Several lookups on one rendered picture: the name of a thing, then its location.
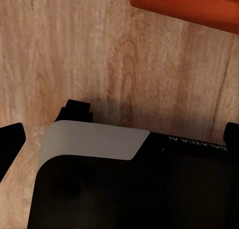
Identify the storage box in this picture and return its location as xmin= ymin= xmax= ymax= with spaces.
xmin=130 ymin=0 xmax=239 ymax=34

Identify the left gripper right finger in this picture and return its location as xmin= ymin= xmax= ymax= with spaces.
xmin=223 ymin=122 xmax=239 ymax=162

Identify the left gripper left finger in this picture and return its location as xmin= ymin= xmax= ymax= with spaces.
xmin=0 ymin=123 xmax=26 ymax=182

